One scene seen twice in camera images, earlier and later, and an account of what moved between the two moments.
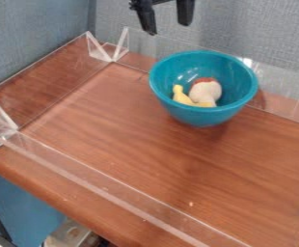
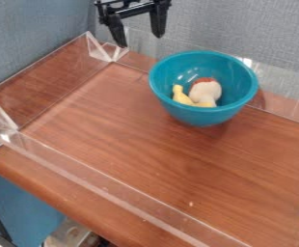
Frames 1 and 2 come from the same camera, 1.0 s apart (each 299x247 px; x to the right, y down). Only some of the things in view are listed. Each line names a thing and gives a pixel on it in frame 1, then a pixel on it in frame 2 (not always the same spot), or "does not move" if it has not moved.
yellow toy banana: x=180 y=97 does not move
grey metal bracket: x=72 y=234 does not move
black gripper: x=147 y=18 -> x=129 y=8
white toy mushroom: x=205 y=92 does not move
